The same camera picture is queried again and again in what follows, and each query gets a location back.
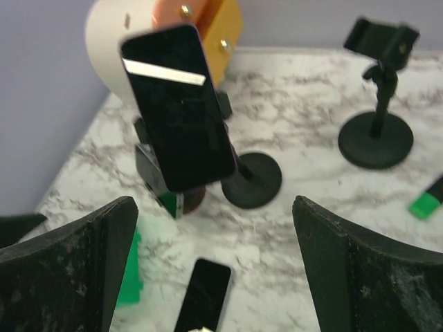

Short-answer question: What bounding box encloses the orange drawer box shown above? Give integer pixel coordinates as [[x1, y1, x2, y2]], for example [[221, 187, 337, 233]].
[[152, 0, 243, 86]]

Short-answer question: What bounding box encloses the purple-edged black phone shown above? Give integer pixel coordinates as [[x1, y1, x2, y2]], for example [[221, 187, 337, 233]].
[[120, 24, 236, 192]]

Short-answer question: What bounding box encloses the brown round phone stand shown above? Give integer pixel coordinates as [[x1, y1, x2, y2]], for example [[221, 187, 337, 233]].
[[183, 187, 206, 214]]

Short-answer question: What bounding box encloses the tall black phone stand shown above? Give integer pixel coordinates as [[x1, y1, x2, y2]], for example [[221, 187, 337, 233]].
[[338, 17, 419, 170]]

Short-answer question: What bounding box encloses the white cylindrical drum device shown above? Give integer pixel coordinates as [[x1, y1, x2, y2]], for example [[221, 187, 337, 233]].
[[85, 0, 161, 106]]

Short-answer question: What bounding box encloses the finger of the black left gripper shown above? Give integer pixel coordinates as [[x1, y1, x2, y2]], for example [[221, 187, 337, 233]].
[[0, 213, 46, 248]]

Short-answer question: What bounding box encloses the green and black marker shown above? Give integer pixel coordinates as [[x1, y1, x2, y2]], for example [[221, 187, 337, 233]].
[[408, 176, 442, 220]]

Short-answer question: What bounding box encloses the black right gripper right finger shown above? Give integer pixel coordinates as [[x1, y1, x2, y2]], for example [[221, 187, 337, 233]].
[[292, 196, 442, 332]]

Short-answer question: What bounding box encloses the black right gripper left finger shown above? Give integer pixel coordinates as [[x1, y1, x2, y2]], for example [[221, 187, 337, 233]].
[[1, 196, 138, 332]]

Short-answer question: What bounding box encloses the silver-edged phone left rear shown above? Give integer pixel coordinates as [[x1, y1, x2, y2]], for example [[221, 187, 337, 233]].
[[135, 144, 183, 219]]

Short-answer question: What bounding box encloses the black round-base front stand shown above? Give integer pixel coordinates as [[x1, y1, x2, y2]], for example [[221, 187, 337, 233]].
[[137, 93, 282, 209]]

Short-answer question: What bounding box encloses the black phone with silver edge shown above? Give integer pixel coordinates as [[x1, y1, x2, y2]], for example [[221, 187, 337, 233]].
[[174, 258, 233, 332]]

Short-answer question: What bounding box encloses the green plastic bin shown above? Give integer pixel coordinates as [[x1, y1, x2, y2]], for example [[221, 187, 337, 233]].
[[116, 230, 143, 307]]

